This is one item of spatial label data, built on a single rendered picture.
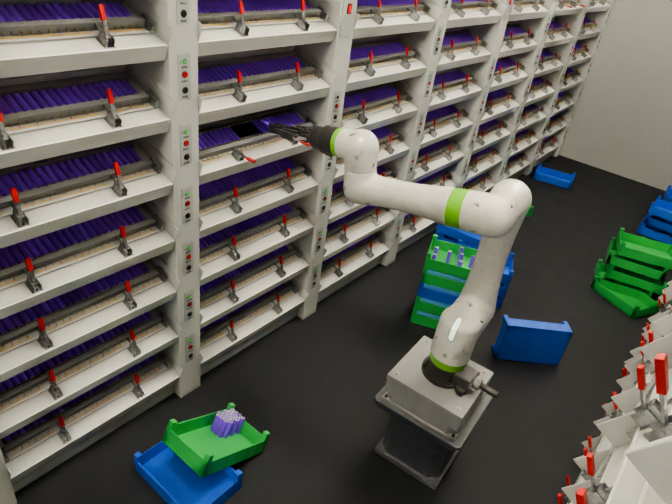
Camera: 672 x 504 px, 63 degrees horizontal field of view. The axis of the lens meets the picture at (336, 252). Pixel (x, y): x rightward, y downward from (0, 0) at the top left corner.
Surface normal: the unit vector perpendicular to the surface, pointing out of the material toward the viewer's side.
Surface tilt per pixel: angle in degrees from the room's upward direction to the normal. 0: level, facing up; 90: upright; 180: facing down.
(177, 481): 0
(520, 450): 0
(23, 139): 22
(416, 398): 90
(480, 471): 0
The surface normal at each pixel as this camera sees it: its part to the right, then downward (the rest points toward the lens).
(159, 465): 0.12, -0.84
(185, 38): 0.77, 0.41
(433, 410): -0.57, 0.37
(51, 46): 0.40, -0.63
